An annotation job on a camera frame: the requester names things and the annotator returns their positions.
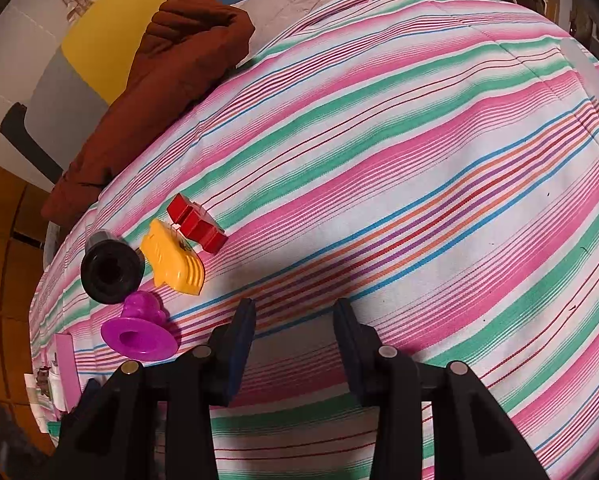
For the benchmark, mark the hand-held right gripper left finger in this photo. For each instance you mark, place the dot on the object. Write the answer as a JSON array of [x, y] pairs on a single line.
[[242, 345]]

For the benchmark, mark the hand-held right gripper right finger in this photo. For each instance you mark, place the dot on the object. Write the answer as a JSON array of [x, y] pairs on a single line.
[[349, 345]]

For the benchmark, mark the purple plastic cone toy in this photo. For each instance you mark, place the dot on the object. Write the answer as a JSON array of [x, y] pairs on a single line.
[[144, 335]]

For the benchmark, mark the orange-yellow plastic toy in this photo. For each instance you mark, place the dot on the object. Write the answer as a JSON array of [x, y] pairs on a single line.
[[172, 260]]

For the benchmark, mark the red plastic toy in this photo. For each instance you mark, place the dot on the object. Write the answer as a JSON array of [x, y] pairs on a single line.
[[199, 222]]

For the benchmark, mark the black and grey plastic cylinder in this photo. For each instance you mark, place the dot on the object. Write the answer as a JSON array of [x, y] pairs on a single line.
[[110, 272]]

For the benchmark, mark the pink green striped blanket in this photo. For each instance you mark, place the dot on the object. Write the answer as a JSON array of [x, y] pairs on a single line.
[[404, 185]]

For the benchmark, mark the pink box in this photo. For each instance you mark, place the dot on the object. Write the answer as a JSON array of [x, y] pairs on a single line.
[[68, 370]]

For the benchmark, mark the yellow wooden wardrobe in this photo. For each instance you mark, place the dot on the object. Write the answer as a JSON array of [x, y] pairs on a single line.
[[4, 270]]

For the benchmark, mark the brown quilt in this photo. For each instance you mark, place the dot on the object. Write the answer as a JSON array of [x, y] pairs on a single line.
[[169, 75]]

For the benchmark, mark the black padded bar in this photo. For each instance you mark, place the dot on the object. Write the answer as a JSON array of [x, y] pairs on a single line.
[[31, 140]]

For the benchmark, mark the beige bed pillow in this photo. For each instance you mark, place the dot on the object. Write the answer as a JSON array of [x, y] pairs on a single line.
[[299, 5]]

